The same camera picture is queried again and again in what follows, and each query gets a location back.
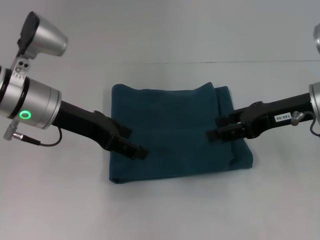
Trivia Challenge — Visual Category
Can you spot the silver angled plug connector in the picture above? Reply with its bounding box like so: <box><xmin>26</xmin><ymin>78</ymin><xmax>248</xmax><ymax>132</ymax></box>
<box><xmin>290</xmin><ymin>110</ymin><xmax>305</xmax><ymax>126</ymax></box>

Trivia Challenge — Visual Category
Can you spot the silver straight plug connector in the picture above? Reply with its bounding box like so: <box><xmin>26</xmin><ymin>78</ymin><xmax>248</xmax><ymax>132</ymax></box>
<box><xmin>2</xmin><ymin>120</ymin><xmax>23</xmax><ymax>142</ymax></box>

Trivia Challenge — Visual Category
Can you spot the dark red cable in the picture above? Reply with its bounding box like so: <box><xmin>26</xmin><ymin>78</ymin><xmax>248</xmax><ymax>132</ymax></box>
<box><xmin>16</xmin><ymin>126</ymin><xmax>63</xmax><ymax>148</ymax></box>

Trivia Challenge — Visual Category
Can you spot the teal blue t-shirt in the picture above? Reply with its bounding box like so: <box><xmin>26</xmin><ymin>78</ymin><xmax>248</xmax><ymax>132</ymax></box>
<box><xmin>108</xmin><ymin>81</ymin><xmax>254</xmax><ymax>185</ymax></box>

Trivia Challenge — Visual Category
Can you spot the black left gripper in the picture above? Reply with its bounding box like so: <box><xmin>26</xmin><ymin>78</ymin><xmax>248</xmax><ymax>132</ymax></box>
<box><xmin>50</xmin><ymin>99</ymin><xmax>150</xmax><ymax>160</ymax></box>

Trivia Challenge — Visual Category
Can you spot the silver perforated mount bracket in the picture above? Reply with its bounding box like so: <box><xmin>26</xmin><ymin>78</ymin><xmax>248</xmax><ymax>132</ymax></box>
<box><xmin>10</xmin><ymin>56</ymin><xmax>32</xmax><ymax>81</ymax></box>

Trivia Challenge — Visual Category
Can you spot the thin grey cable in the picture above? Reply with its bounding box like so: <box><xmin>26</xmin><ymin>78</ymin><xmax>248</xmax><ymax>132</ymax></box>
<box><xmin>301</xmin><ymin>111</ymin><xmax>320</xmax><ymax>138</ymax></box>

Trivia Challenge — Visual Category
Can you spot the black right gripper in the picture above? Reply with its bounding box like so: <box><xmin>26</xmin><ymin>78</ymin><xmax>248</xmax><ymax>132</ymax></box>
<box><xmin>206</xmin><ymin>91</ymin><xmax>316</xmax><ymax>144</ymax></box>

